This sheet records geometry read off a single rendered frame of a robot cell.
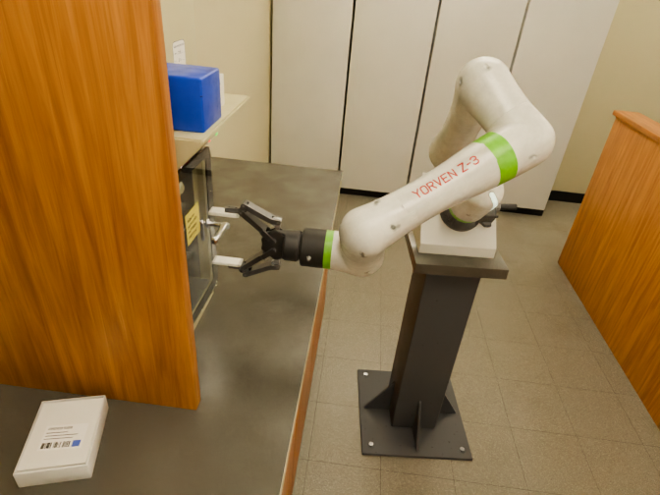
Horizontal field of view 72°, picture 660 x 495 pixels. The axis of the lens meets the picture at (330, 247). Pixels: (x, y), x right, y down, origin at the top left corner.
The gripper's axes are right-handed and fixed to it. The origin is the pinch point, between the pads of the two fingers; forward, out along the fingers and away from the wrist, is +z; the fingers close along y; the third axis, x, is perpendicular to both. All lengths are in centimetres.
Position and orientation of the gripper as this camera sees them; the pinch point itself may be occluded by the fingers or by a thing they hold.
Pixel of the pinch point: (216, 236)
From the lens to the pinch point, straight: 112.7
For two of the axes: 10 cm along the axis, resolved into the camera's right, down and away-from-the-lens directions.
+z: -9.9, -1.2, 0.4
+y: 0.8, -8.5, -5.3
